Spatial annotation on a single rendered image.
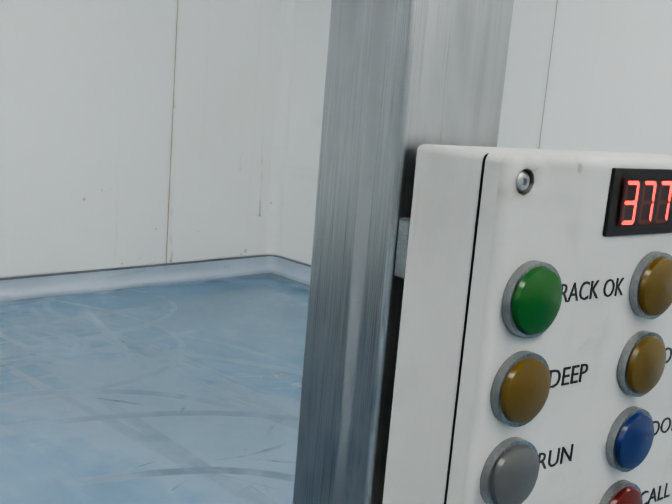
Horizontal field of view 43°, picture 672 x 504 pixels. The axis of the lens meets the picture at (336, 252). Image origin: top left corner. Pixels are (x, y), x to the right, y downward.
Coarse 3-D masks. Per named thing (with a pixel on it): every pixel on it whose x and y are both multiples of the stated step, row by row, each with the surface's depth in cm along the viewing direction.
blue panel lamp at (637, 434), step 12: (636, 420) 38; (648, 420) 38; (624, 432) 37; (636, 432) 38; (648, 432) 38; (624, 444) 37; (636, 444) 38; (648, 444) 38; (624, 456) 37; (636, 456) 38; (624, 468) 38
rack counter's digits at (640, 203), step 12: (636, 180) 35; (648, 180) 35; (660, 180) 36; (624, 192) 34; (636, 192) 35; (648, 192) 35; (660, 192) 36; (624, 204) 34; (636, 204) 35; (648, 204) 35; (660, 204) 36; (624, 216) 35; (636, 216) 35; (648, 216) 36; (660, 216) 36
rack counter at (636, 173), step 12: (612, 168) 34; (624, 168) 34; (636, 168) 35; (648, 168) 35; (612, 180) 34; (624, 180) 34; (612, 192) 34; (612, 204) 34; (612, 216) 34; (612, 228) 34; (624, 228) 35; (636, 228) 35; (648, 228) 36; (660, 228) 37
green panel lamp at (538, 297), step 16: (528, 272) 32; (544, 272) 32; (528, 288) 31; (544, 288) 32; (560, 288) 32; (512, 304) 31; (528, 304) 31; (544, 304) 32; (560, 304) 33; (528, 320) 32; (544, 320) 32
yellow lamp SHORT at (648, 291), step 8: (664, 256) 37; (656, 264) 36; (664, 264) 36; (648, 272) 36; (656, 272) 36; (664, 272) 36; (648, 280) 36; (656, 280) 36; (664, 280) 36; (640, 288) 36; (648, 288) 36; (656, 288) 36; (664, 288) 36; (640, 296) 36; (648, 296) 36; (656, 296) 36; (664, 296) 37; (640, 304) 36; (648, 304) 36; (656, 304) 36; (664, 304) 37; (648, 312) 37; (656, 312) 37
